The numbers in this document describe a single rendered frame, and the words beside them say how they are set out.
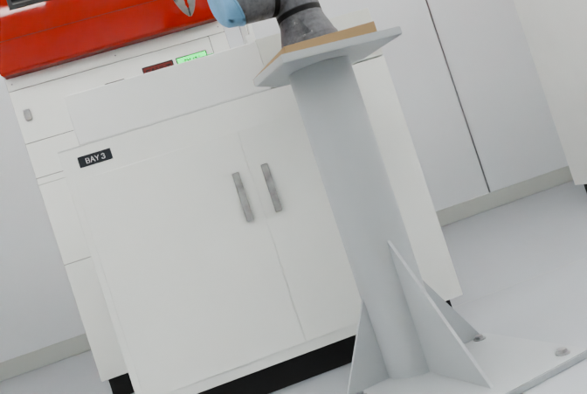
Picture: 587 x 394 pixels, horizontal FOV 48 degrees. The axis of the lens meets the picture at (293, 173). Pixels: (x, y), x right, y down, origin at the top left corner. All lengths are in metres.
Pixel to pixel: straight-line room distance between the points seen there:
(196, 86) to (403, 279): 0.78
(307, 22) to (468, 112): 2.82
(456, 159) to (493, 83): 0.56
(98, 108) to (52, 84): 0.70
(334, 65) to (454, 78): 2.79
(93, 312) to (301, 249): 0.94
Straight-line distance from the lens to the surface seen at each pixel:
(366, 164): 1.58
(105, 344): 2.52
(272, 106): 1.87
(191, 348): 1.87
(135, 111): 1.87
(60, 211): 2.51
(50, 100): 2.55
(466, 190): 4.30
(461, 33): 4.44
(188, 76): 1.88
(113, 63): 2.54
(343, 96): 1.59
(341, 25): 1.96
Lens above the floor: 0.54
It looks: 1 degrees up
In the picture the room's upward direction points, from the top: 18 degrees counter-clockwise
